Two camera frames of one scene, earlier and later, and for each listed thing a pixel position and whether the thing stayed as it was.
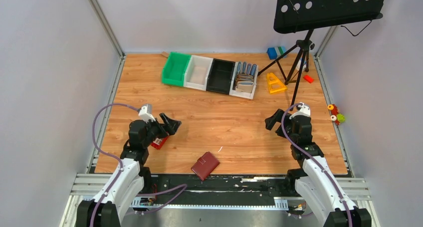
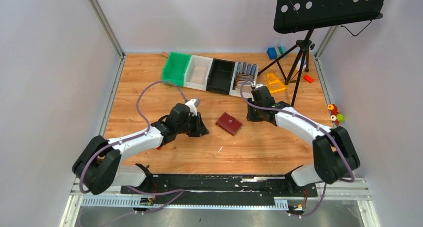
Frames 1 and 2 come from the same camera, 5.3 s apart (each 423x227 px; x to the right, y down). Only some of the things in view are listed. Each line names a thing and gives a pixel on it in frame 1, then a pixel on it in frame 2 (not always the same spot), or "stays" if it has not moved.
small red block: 308,78 stays
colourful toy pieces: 336,117 stays
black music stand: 300,9 stays
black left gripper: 170,125 → 200,129
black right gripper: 277,117 → 250,117
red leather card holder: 205,165 → 229,123
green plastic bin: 173,70 stays
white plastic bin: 196,75 stays
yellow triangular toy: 275,85 stays
